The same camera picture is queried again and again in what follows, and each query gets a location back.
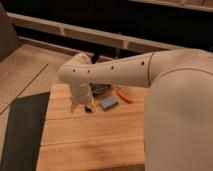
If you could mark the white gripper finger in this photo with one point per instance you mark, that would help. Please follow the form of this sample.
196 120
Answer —
90 106
72 108

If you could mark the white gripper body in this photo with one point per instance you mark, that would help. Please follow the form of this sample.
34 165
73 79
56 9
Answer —
83 99

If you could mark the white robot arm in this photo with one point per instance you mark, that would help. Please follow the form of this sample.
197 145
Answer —
178 111

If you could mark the dark ceramic bowl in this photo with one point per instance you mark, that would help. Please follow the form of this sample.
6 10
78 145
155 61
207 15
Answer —
98 89

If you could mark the blue sponge block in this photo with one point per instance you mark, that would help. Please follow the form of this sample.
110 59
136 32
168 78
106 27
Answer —
108 102

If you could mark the orange carrot toy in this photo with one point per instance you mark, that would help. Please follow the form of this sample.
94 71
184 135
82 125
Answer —
124 96

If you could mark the dark floor mat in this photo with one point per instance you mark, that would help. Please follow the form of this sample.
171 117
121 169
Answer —
24 132

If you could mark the white shelf frame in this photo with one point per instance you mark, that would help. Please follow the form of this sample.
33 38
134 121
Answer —
90 35

